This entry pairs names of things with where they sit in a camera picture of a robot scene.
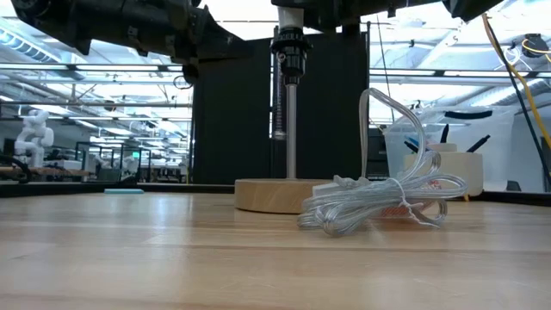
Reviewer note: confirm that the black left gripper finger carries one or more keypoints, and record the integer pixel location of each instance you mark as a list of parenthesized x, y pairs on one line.
[(228, 45)]

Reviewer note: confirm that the wooden base lamp black socket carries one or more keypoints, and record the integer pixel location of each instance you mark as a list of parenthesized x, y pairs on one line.
[(267, 196)]

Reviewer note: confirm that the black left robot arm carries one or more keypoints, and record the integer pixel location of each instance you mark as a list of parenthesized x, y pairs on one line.
[(64, 17)]

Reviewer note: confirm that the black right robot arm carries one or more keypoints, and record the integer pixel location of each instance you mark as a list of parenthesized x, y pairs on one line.
[(473, 8)]

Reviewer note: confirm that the black folding partition screen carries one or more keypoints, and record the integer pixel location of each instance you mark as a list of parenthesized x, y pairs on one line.
[(232, 129)]

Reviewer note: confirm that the blue pen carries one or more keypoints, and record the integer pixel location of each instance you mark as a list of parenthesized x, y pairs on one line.
[(412, 145)]

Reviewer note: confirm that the thin black pen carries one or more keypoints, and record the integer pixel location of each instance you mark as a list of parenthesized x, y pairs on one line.
[(445, 131)]

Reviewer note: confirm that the blue sticky note pad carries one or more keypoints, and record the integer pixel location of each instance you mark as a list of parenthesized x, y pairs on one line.
[(124, 191)]

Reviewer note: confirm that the thick black marker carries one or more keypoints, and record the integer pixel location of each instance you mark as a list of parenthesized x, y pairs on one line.
[(478, 143)]

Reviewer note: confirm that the white twist tie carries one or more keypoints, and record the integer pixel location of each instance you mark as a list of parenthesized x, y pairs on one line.
[(404, 201)]

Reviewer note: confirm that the white round pen cup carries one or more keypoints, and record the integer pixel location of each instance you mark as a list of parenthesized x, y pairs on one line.
[(469, 170)]

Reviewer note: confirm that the white warning tag red print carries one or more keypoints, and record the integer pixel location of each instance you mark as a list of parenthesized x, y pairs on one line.
[(394, 212)]

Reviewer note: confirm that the clear plastic storage bin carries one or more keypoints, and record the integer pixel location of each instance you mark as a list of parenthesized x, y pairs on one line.
[(499, 142)]

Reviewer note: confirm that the black aluminium table frame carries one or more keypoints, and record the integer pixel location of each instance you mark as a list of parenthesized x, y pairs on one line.
[(64, 188)]

